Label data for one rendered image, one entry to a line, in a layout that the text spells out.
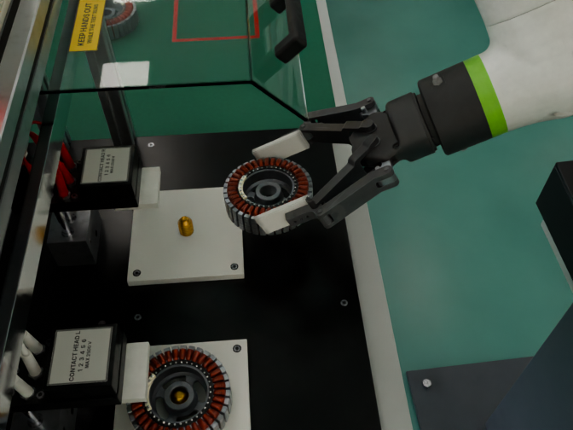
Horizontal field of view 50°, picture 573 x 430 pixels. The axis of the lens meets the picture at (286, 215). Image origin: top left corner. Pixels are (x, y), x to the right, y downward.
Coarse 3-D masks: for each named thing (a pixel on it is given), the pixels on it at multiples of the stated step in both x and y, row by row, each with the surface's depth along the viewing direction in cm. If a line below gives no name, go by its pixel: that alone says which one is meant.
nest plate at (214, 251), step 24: (168, 192) 88; (192, 192) 88; (216, 192) 88; (144, 216) 86; (168, 216) 86; (192, 216) 86; (216, 216) 86; (144, 240) 83; (168, 240) 83; (192, 240) 83; (216, 240) 83; (240, 240) 83; (144, 264) 81; (168, 264) 81; (192, 264) 81; (216, 264) 81; (240, 264) 81
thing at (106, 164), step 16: (80, 160) 76; (96, 160) 73; (112, 160) 73; (128, 160) 73; (80, 176) 72; (96, 176) 72; (112, 176) 72; (128, 176) 72; (144, 176) 77; (16, 192) 73; (80, 192) 72; (96, 192) 72; (112, 192) 72; (128, 192) 72; (144, 192) 76; (16, 208) 73; (64, 208) 73; (80, 208) 73; (96, 208) 74; (112, 208) 74; (128, 208) 75; (144, 208) 75; (64, 224) 77
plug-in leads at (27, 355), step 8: (24, 336) 58; (32, 336) 59; (24, 344) 59; (32, 344) 59; (40, 344) 60; (24, 352) 56; (32, 352) 60; (40, 352) 60; (24, 360) 57; (32, 360) 57; (32, 368) 58; (40, 368) 59; (16, 376) 55; (32, 376) 59; (40, 376) 59; (16, 384) 55; (24, 384) 56; (24, 392) 57; (32, 392) 58
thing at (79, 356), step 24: (48, 336) 62; (72, 336) 59; (96, 336) 59; (120, 336) 61; (48, 360) 58; (72, 360) 58; (96, 360) 58; (120, 360) 60; (144, 360) 62; (48, 384) 56; (72, 384) 56; (96, 384) 56; (120, 384) 59; (144, 384) 61; (24, 408) 58; (48, 408) 59
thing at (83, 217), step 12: (84, 216) 81; (96, 216) 84; (60, 228) 79; (72, 228) 79; (84, 228) 79; (96, 228) 84; (48, 240) 78; (60, 240) 78; (72, 240) 78; (84, 240) 78; (96, 240) 83; (60, 252) 80; (72, 252) 80; (84, 252) 80; (96, 252) 83; (60, 264) 82; (72, 264) 82
